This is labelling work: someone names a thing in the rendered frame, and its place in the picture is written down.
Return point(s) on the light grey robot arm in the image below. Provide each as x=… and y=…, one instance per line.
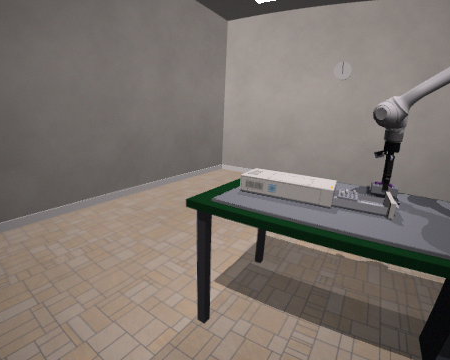
x=396, y=109

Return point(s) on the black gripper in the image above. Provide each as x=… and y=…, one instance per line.
x=391, y=148

